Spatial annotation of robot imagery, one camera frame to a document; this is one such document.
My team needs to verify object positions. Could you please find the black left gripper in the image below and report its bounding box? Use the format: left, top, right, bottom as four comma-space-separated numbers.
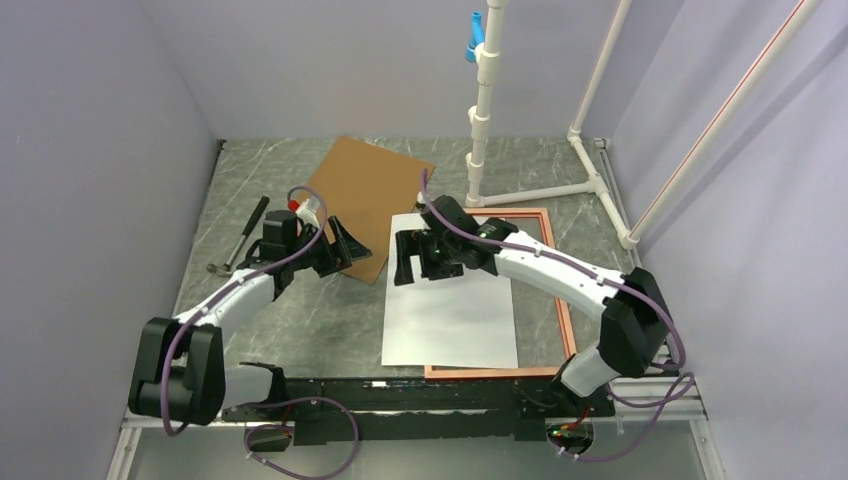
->
287, 216, 372, 278

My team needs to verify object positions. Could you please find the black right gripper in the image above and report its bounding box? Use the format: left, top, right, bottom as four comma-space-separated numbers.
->
395, 228, 464, 285

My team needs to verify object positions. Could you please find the printed photo sheet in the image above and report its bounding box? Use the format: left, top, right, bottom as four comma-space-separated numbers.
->
381, 213, 518, 369

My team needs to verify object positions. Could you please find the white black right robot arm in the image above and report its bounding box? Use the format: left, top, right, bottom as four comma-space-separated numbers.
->
393, 195, 676, 415

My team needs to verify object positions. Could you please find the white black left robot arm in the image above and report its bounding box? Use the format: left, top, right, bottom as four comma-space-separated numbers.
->
128, 210, 372, 435

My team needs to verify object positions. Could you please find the brown cardboard backing board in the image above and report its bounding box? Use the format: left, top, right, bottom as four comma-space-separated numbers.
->
308, 136, 435, 284

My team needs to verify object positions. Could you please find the white PVC pipe stand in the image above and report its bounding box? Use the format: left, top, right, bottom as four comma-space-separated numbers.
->
465, 1, 633, 250

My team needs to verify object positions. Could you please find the blue pipe fitting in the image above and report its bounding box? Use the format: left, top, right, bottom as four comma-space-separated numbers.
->
465, 11, 485, 63

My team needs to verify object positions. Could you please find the white pole with red stripe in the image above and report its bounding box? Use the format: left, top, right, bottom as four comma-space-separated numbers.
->
620, 0, 821, 249

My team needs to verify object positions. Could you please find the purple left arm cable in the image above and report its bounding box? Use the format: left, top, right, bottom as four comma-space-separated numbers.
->
158, 185, 362, 480

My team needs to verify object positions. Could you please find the black handled hammer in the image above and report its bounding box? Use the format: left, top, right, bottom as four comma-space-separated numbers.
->
206, 196, 270, 277

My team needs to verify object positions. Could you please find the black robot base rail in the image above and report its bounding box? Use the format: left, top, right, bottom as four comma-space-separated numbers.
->
221, 377, 615, 446

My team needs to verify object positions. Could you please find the aluminium extrusion frame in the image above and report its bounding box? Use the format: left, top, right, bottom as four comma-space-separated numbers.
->
105, 142, 727, 480

